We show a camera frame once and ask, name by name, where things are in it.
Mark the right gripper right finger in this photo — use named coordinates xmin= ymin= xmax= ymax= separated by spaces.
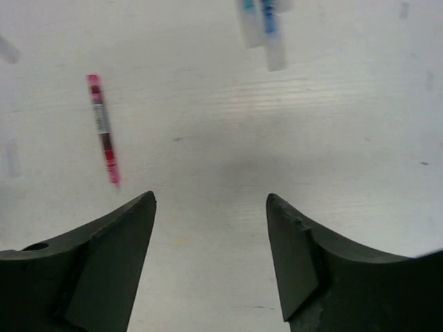
xmin=266 ymin=194 xmax=442 ymax=332

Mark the green pen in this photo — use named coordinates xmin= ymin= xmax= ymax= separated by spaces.
xmin=0 ymin=35 xmax=20 ymax=64

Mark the dark blue pen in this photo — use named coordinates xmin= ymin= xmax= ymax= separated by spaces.
xmin=235 ymin=0 xmax=262 ymax=48

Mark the red pen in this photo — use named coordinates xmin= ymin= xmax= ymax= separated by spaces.
xmin=87 ymin=74 xmax=120 ymax=189

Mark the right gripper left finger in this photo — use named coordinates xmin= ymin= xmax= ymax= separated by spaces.
xmin=1 ymin=192 xmax=156 ymax=331

